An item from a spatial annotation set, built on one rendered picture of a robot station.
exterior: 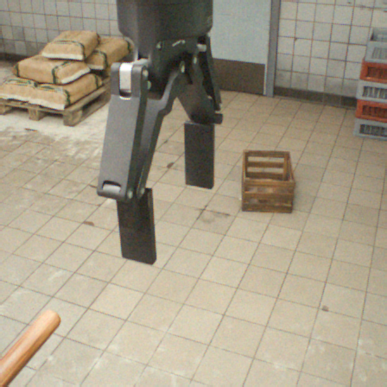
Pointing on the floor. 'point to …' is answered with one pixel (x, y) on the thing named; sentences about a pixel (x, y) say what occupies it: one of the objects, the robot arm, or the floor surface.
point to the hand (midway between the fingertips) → (172, 208)
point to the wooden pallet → (72, 112)
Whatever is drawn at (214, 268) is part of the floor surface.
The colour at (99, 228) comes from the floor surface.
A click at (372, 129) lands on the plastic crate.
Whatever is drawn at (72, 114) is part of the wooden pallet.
